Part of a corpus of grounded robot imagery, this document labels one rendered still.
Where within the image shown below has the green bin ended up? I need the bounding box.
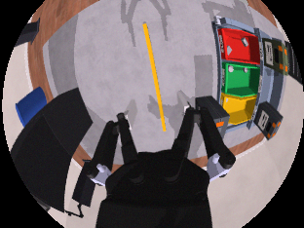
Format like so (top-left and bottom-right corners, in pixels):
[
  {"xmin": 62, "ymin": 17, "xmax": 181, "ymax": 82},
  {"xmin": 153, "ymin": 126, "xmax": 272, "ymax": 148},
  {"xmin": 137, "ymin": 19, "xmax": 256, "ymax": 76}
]
[{"xmin": 221, "ymin": 61, "xmax": 260, "ymax": 97}]

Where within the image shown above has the yellow open bin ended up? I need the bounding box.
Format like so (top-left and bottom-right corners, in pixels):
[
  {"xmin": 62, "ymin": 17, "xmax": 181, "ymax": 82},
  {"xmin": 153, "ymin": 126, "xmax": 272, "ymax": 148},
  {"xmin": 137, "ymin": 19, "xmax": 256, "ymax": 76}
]
[{"xmin": 220, "ymin": 93, "xmax": 257, "ymax": 125}]

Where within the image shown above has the red open bin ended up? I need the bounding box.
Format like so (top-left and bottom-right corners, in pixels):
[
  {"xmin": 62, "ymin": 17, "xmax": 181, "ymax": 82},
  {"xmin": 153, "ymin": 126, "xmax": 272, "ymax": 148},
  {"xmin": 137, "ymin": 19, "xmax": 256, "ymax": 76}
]
[{"xmin": 217, "ymin": 28, "xmax": 260, "ymax": 64}]

